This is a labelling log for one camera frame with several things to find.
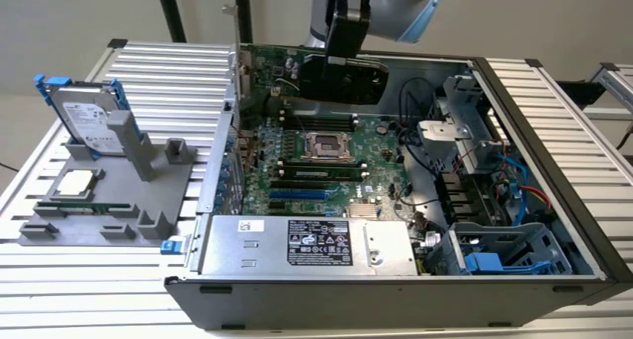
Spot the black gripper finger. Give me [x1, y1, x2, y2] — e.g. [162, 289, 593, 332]
[324, 0, 376, 95]

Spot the green graphics card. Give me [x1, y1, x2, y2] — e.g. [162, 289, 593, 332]
[222, 4, 391, 107]

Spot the CPU socket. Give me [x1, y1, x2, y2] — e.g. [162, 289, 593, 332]
[294, 129, 360, 165]

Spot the silver metal drive cage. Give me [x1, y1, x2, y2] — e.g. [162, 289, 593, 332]
[418, 74, 512, 176]

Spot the green motherboard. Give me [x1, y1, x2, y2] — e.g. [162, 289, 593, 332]
[236, 108, 412, 221]

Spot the green RAM stick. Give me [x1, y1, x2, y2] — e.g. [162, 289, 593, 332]
[38, 202, 135, 212]
[283, 167, 362, 180]

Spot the black expansion slot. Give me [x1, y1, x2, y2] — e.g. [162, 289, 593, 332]
[271, 179, 343, 190]

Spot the blue expansion slot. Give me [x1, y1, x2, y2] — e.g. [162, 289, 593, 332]
[270, 188, 332, 203]

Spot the silver chipset heatsink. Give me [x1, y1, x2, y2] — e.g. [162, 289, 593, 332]
[348, 203, 382, 219]

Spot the neighbouring metal slat table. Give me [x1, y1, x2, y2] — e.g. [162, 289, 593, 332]
[581, 62, 633, 122]

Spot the hard disk in blue carrier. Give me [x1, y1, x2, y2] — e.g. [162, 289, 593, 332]
[32, 77, 131, 158]

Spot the grey disk bay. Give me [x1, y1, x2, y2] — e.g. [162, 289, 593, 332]
[424, 221, 576, 277]

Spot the silver power supply unit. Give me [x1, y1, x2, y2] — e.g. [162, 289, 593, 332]
[198, 214, 422, 277]

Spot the blue disk bay latch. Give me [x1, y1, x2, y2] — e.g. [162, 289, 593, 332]
[464, 252, 507, 276]

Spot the blue case latch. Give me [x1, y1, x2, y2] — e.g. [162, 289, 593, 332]
[160, 234, 194, 255]

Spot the silver CPU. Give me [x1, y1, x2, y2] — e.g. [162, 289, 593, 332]
[52, 169, 99, 198]

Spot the open grey PC case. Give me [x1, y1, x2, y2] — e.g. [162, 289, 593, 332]
[163, 44, 633, 331]

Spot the grey parts rack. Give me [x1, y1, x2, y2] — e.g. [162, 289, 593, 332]
[18, 111, 200, 248]

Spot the long black wire loop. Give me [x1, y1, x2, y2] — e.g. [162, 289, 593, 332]
[398, 77, 438, 129]

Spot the blue wire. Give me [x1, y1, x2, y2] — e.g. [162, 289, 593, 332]
[494, 151, 533, 227]

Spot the red wire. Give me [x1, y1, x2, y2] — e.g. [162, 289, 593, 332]
[524, 185, 553, 208]

